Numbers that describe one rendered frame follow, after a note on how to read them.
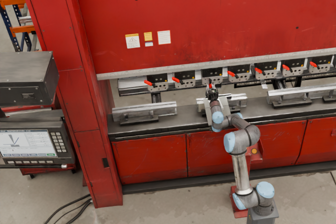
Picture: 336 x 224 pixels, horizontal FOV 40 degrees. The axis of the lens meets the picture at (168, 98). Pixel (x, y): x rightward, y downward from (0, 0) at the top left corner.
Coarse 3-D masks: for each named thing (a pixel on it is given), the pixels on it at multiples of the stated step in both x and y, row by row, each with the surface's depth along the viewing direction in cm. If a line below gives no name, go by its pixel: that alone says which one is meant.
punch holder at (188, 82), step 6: (174, 72) 331; (180, 72) 331; (186, 72) 332; (192, 72) 333; (180, 78) 335; (186, 78) 336; (192, 78) 337; (180, 84) 339; (186, 84) 340; (192, 84) 341
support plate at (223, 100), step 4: (204, 100) 356; (220, 100) 355; (224, 100) 355; (204, 104) 353; (208, 104) 353; (224, 104) 352; (208, 108) 350; (224, 108) 349; (228, 108) 349; (208, 112) 347; (224, 112) 346; (228, 112) 346; (208, 116) 344; (208, 120) 342; (208, 124) 339
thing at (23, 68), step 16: (0, 64) 254; (16, 64) 253; (32, 64) 252; (48, 64) 252; (0, 80) 245; (16, 80) 244; (32, 80) 244; (48, 80) 252; (0, 96) 253; (16, 96) 252; (32, 96) 252; (48, 96) 253; (0, 112) 283
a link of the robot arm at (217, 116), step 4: (212, 108) 318; (216, 108) 316; (220, 108) 318; (212, 112) 316; (216, 112) 314; (220, 112) 314; (212, 116) 315; (216, 116) 312; (220, 116) 312; (212, 120) 319; (216, 120) 314; (220, 120) 314
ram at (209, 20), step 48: (96, 0) 282; (144, 0) 286; (192, 0) 289; (240, 0) 292; (288, 0) 296; (96, 48) 309; (144, 48) 313; (192, 48) 317; (240, 48) 321; (288, 48) 325
